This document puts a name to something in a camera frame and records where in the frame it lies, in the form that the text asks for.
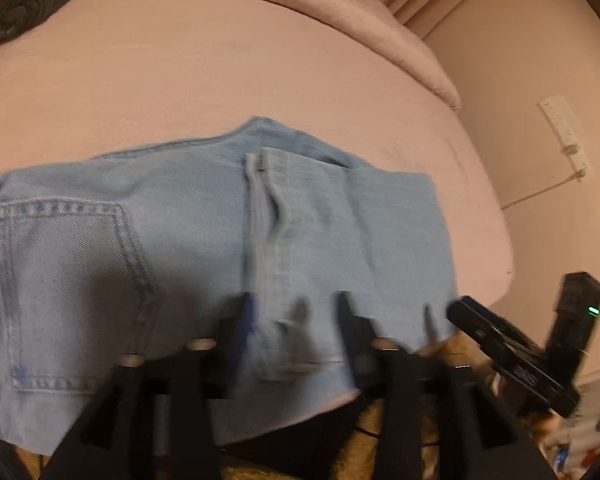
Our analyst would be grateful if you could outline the pink bed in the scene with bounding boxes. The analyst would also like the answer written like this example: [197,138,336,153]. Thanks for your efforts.
[0,0,517,457]

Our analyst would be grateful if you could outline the yellow shaggy rug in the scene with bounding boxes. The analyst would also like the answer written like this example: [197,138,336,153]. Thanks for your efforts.
[15,332,506,480]

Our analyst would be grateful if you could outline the light blue denim pants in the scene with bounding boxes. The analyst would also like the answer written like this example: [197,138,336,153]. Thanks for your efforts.
[0,116,459,455]

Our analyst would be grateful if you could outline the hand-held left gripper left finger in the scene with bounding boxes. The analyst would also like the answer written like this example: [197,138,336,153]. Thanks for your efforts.
[54,291,259,480]

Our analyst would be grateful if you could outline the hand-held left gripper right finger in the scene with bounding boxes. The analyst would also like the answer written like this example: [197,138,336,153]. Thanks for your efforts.
[334,290,558,480]

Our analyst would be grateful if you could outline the colourful printed cloth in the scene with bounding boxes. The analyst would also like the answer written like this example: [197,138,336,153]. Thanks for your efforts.
[550,382,600,478]

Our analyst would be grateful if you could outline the pink duvet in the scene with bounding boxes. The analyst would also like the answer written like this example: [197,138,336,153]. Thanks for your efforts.
[87,0,463,112]

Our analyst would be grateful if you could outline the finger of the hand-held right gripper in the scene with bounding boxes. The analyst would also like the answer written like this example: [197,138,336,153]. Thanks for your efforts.
[446,296,582,419]

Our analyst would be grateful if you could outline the white power strip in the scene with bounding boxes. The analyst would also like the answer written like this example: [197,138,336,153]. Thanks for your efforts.
[538,93,592,179]

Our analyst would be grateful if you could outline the thin cable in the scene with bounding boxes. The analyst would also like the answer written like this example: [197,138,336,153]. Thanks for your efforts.
[500,170,584,211]

